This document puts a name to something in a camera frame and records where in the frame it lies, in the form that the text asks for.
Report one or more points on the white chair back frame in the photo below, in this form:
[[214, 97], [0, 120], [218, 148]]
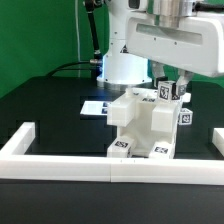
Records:
[[142, 107]]

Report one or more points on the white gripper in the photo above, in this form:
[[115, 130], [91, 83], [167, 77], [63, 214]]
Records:
[[196, 46]]

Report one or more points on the white chair seat part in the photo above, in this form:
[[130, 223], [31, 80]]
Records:
[[146, 134]]

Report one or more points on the white U-shaped fence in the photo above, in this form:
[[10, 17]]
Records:
[[15, 163]]

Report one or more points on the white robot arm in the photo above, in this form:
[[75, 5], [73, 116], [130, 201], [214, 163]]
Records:
[[123, 68]]

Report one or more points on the white tagged cube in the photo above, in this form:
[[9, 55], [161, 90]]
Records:
[[167, 91], [185, 117]]

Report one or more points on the white sheet with tags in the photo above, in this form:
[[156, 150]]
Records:
[[95, 108]]

